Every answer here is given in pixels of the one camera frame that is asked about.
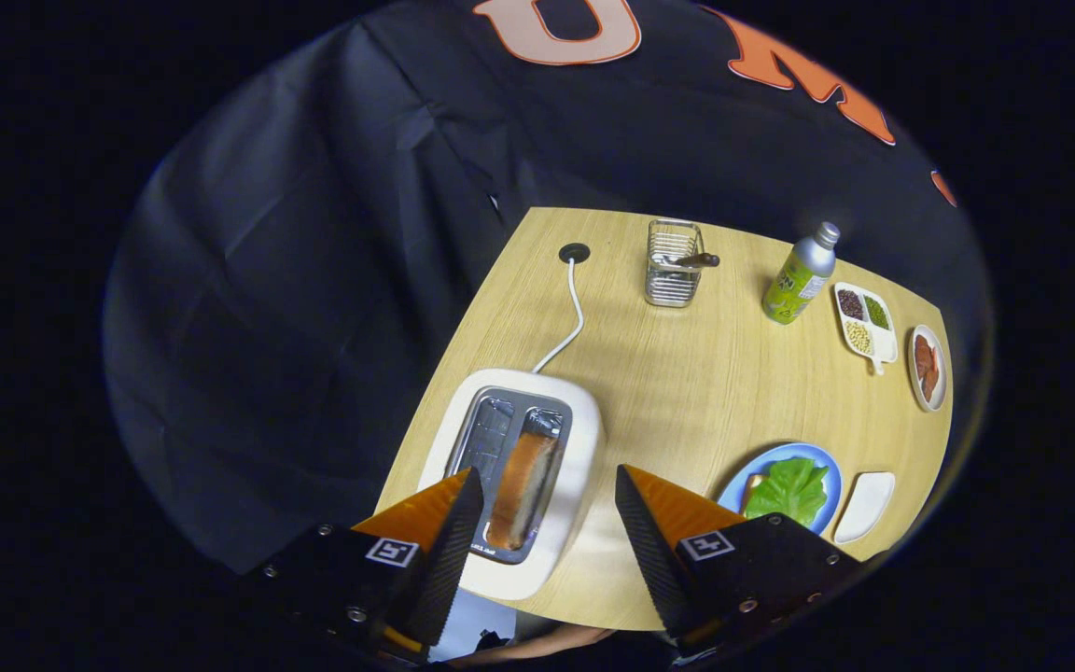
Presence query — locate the white oval plate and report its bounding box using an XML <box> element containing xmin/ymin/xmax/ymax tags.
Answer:
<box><xmin>906</xmin><ymin>324</ymin><xmax>949</xmax><ymax>413</ymax></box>

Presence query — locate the toasted bread slice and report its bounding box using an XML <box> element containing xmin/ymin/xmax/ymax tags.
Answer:
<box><xmin>485</xmin><ymin>411</ymin><xmax>562</xmax><ymax>552</ymax></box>

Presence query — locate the white divided dish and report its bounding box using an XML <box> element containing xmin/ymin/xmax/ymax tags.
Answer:
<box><xmin>833</xmin><ymin>282</ymin><xmax>900</xmax><ymax>376</ymax></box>

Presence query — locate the black backdrop cloth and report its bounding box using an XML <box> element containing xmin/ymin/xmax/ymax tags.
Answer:
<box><xmin>101</xmin><ymin>0</ymin><xmax>996</xmax><ymax>575</ymax></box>

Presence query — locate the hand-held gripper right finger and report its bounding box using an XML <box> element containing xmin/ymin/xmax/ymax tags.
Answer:
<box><xmin>614</xmin><ymin>463</ymin><xmax>874</xmax><ymax>654</ymax></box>

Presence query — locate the silver bottle with green label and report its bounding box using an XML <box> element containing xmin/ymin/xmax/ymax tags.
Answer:
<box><xmin>761</xmin><ymin>221</ymin><xmax>842</xmax><ymax>326</ymax></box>

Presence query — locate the white toaster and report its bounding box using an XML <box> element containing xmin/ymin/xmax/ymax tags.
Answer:
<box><xmin>416</xmin><ymin>368</ymin><xmax>606</xmax><ymax>602</ymax></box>

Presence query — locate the white square plate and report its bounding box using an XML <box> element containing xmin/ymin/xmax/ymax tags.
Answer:
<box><xmin>833</xmin><ymin>471</ymin><xmax>897</xmax><ymax>545</ymax></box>

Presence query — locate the blue round plate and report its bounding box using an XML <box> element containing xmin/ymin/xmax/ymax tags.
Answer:
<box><xmin>717</xmin><ymin>442</ymin><xmax>844</xmax><ymax>536</ymax></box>

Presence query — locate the wire mesh holder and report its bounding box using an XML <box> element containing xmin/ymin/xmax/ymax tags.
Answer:
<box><xmin>645</xmin><ymin>219</ymin><xmax>706</xmax><ymax>309</ymax></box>

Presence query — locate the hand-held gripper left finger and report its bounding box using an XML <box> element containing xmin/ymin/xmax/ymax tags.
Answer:
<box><xmin>239</xmin><ymin>467</ymin><xmax>485</xmax><ymax>665</ymax></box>

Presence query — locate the white power cable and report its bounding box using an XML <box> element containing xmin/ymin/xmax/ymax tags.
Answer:
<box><xmin>531</xmin><ymin>258</ymin><xmax>586</xmax><ymax>374</ymax></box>

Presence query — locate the green lettuce leaf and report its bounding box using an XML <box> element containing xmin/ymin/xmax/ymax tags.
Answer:
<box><xmin>743</xmin><ymin>456</ymin><xmax>831</xmax><ymax>529</ymax></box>

